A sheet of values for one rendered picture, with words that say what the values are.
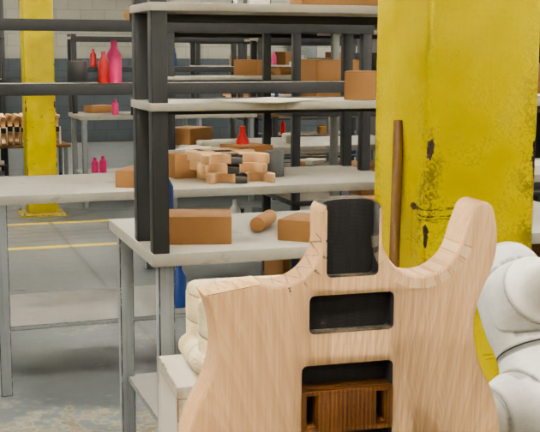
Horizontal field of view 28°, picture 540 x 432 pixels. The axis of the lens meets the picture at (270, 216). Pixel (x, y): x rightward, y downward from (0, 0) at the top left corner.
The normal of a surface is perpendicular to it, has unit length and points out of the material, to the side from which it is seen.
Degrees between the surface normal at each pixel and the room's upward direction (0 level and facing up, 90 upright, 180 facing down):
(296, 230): 90
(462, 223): 70
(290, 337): 90
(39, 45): 90
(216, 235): 90
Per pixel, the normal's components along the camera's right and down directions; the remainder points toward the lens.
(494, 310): -0.90, 0.00
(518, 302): -0.30, -0.14
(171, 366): 0.00, -0.99
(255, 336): 0.27, 0.14
